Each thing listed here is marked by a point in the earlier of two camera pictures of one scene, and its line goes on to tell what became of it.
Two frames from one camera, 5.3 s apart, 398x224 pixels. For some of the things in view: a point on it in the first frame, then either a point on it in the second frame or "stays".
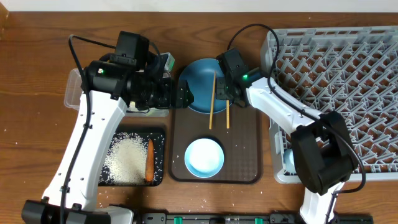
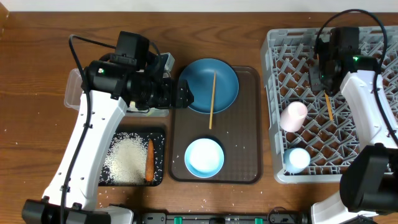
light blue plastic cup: [288, 160] stays
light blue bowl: [204, 158] stays
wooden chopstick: [227, 114] → [329, 104]
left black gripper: [168, 101] stays
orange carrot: [150, 163] stays
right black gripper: [220, 94] → [314, 83]
